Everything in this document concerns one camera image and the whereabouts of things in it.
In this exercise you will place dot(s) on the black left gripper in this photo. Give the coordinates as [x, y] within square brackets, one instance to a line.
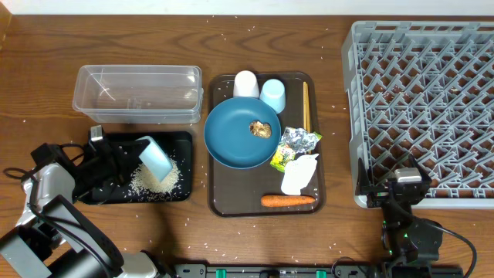
[113, 157]

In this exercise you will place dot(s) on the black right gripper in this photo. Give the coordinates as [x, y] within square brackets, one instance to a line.
[379, 194]

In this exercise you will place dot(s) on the light blue bowl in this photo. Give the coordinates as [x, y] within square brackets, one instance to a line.
[154, 158]

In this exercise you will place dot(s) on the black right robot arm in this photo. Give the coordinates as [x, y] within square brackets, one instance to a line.
[413, 244]

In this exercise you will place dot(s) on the grey dishwasher rack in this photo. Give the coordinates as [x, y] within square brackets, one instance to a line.
[423, 90]

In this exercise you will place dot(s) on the black plastic tray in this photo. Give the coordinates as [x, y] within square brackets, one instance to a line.
[177, 146]

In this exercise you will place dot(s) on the pile of rice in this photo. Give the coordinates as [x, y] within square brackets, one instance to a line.
[145, 185]

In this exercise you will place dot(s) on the clear plastic bin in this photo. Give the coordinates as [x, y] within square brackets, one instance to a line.
[139, 94]

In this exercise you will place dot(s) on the crumpled white paper napkin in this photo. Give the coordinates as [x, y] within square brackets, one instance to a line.
[298, 174]

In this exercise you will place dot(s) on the dark brown serving tray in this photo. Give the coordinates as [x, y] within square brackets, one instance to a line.
[238, 193]

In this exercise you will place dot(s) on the crumpled foil snack wrapper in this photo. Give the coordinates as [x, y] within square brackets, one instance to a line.
[293, 141]

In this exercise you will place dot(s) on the dark blue plate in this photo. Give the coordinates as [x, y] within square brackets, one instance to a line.
[228, 137]

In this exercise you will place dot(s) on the right wooden chopstick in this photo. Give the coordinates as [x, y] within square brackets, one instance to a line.
[308, 113]

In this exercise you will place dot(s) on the wooden chopstick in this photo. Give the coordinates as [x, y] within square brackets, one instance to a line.
[305, 109]
[308, 113]

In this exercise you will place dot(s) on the left wooden chopstick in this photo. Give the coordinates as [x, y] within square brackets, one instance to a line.
[305, 109]

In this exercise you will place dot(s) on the orange carrot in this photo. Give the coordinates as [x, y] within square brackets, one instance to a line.
[277, 201]

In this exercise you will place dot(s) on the brown food scrap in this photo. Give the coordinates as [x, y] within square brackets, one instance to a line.
[259, 129]

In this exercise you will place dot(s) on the white plastic cup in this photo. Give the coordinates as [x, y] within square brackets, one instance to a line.
[246, 85]

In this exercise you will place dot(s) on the light blue plastic cup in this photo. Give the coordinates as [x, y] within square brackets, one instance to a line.
[273, 94]

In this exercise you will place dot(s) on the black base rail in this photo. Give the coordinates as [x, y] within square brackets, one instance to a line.
[338, 271]

